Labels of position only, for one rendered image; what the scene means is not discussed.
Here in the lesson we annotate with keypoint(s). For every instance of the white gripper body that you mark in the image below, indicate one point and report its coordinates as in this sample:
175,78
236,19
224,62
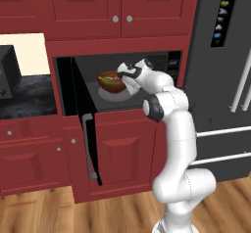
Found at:
133,86

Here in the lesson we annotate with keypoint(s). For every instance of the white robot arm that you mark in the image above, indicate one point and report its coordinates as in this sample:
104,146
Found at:
179,139

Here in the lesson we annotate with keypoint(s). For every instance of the red-brown steak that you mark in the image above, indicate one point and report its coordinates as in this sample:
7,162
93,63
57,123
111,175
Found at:
115,78

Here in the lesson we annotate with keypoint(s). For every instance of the brown bowl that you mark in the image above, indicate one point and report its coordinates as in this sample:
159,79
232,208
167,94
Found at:
112,86

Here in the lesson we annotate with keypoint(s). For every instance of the grey microwave turntable plate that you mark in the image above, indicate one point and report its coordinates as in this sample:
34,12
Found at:
112,96

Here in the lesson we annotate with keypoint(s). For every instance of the green cucumber piece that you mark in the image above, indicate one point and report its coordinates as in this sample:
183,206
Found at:
106,80

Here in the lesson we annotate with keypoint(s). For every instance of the black built-in microwave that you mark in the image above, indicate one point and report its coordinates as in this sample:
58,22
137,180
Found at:
153,59

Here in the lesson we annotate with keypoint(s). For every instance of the black microwave door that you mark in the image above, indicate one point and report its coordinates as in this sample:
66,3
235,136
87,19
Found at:
83,93

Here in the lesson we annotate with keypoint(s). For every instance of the red cupboard door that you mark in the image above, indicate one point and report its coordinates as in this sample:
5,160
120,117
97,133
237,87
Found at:
19,5
157,5
85,5
29,165
127,152

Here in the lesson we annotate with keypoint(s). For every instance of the silver cupboard knob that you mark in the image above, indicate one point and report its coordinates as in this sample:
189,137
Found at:
129,18
73,140
115,19
58,149

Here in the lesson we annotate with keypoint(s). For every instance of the dark grey fridge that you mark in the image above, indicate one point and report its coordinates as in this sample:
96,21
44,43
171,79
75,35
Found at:
212,80

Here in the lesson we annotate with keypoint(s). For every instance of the red drawer front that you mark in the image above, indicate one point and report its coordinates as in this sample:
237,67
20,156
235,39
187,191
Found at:
32,130

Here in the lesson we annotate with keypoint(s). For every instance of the black toaster oven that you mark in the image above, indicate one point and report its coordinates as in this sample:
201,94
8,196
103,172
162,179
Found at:
9,72

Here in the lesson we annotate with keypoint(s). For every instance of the silver drawer knob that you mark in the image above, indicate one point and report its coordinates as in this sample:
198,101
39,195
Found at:
9,132

